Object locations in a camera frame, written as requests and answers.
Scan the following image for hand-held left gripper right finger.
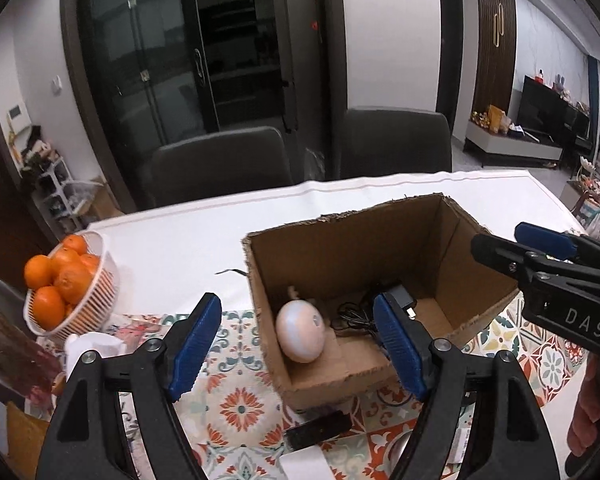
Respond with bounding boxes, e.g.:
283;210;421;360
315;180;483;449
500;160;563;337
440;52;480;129
372;291;561;480

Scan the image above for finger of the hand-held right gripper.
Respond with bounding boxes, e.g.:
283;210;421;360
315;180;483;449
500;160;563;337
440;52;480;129
514;221;600;281
470;232;557;287

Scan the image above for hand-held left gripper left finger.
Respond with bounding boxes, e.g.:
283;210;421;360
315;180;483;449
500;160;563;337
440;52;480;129
35;292;223;480

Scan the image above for brown cardboard box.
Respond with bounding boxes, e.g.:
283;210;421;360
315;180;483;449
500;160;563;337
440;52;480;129
241;192;521;411

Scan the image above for person's right hand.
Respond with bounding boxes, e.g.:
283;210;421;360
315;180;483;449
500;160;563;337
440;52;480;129
567;357;600;458

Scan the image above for black power adapter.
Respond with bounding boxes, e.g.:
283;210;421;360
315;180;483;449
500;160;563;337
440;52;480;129
387;284;419;319

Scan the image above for colourful patterned table mat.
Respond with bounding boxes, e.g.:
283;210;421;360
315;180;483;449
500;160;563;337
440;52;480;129
100;290;596;480

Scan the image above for white television stand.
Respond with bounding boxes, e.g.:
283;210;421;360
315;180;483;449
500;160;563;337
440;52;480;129
464;120;565;170

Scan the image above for white plastic bottle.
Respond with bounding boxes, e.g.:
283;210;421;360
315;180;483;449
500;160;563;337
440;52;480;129
64;332;131;363

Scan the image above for white egg-shaped device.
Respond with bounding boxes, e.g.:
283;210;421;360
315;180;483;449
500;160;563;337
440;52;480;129
275;299;327;364

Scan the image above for white slatted basket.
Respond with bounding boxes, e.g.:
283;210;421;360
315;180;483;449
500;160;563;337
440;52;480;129
22;231;121;338

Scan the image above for small black box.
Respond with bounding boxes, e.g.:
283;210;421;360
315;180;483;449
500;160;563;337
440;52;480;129
285;410;353;452

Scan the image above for black television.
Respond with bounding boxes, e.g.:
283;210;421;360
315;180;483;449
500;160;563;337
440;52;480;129
520;75;593;148

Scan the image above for pile of oranges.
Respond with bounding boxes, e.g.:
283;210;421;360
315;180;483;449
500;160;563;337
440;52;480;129
24;234;103;331

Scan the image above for dark grey chair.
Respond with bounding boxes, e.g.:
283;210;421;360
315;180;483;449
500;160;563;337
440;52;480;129
147;126;296;208
337;106;453;181

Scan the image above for white card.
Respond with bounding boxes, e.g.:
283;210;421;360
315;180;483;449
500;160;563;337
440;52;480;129
282;447;331;480

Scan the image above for blue curtain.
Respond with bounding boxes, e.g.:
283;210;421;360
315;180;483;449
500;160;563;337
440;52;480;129
587;55;600;127

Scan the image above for dark red packet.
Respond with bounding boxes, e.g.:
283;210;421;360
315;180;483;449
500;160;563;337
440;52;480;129
0;290;63;402

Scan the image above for mustard yellow packet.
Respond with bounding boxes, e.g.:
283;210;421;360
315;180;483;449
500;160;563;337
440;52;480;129
5;402;51;480

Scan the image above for white storage rack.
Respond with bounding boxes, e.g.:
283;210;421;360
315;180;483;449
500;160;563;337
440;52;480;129
27;155;106;238

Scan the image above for white intercom panel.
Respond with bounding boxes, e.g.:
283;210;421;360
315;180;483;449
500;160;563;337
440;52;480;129
7;102;31;133

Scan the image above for dark glass sliding door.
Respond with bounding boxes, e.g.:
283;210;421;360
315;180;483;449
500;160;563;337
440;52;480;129
60;0;342;211

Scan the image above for black coiled cable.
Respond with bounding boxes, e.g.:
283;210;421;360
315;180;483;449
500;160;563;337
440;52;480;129
330;287;396;348

